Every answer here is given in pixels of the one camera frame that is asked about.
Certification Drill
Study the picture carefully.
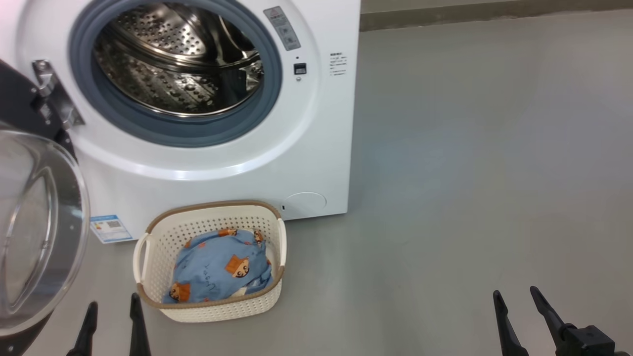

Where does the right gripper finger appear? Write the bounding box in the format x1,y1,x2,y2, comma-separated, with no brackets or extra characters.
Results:
493,290,529,356
530,286,575,343

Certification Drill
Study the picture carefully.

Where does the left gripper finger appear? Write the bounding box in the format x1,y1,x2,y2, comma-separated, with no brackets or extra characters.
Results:
129,293,152,356
66,301,98,356

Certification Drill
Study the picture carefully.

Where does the blue cartoon-print garment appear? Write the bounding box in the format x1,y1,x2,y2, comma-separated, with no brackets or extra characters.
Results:
162,228,273,304

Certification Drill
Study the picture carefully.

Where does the black round glass washer door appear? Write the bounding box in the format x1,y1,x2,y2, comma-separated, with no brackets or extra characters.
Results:
0,58,91,356

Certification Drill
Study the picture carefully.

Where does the grey rubber door gasket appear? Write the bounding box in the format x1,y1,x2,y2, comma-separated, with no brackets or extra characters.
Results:
68,0,283,148

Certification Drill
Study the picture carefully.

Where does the white front-load washing machine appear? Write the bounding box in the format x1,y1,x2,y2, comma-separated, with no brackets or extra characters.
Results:
0,0,362,245

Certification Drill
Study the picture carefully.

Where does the metal door hinge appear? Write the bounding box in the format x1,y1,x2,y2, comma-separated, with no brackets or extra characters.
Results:
32,59,85,131

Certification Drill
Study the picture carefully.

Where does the stainless steel washing machine drum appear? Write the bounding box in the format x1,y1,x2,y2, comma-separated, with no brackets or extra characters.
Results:
93,1,265,117

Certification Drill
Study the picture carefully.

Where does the cream perforated laundry basket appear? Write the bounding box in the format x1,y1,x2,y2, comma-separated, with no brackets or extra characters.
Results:
133,200,287,323

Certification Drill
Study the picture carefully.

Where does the blue energy label sticker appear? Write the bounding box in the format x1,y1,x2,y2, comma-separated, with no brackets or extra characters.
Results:
90,214,134,245

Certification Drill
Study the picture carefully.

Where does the round filter cover panel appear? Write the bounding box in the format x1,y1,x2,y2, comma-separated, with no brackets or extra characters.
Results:
283,191,327,219

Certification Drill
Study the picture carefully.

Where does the small text warning sticker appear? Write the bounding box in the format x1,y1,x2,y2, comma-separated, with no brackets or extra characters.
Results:
329,51,348,76

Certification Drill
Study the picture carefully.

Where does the grey instruction sticker strip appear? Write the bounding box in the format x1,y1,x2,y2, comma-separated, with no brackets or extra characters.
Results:
263,5,302,51

